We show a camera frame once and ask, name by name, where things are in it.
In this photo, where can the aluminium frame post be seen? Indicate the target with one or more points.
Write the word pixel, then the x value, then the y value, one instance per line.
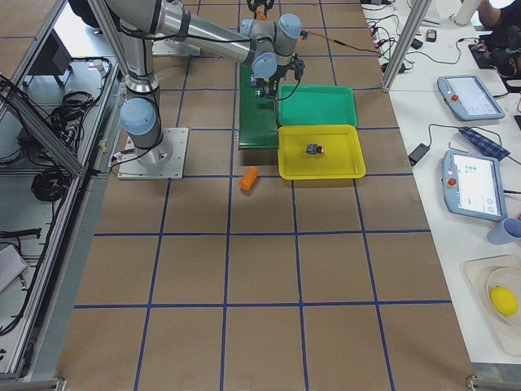
pixel 416 15

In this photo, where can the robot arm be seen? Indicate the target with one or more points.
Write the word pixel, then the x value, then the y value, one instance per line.
pixel 264 49
pixel 260 8

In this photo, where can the yellow tray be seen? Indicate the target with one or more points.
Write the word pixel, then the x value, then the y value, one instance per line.
pixel 343 158

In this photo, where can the blue teach pendant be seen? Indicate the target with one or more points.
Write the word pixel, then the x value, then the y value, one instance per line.
pixel 468 98
pixel 472 186

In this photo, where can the green conveyor belt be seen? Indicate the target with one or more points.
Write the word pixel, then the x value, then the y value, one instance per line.
pixel 258 128

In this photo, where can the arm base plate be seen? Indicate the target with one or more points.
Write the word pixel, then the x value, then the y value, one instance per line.
pixel 163 162
pixel 169 47

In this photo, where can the plain orange cylinder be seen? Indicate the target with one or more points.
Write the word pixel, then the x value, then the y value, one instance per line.
pixel 248 180

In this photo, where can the yellow push button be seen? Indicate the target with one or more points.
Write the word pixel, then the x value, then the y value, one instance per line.
pixel 314 149
pixel 256 81

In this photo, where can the blue mug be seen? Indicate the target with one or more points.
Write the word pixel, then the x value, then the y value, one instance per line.
pixel 505 232

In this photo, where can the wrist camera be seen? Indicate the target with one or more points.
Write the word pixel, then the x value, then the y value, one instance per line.
pixel 298 67

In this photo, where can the white bowl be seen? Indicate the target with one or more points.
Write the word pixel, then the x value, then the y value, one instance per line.
pixel 507 277

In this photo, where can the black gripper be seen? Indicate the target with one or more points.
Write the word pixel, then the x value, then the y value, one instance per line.
pixel 262 82

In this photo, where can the blue plaid cloth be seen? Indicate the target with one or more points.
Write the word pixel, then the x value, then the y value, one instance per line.
pixel 483 144

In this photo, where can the black power adapter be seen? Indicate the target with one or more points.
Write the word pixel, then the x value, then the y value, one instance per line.
pixel 418 153

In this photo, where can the yellow lemon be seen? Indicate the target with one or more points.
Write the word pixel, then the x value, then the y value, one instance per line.
pixel 503 301

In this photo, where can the green tray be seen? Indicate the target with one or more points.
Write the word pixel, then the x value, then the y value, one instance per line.
pixel 316 105

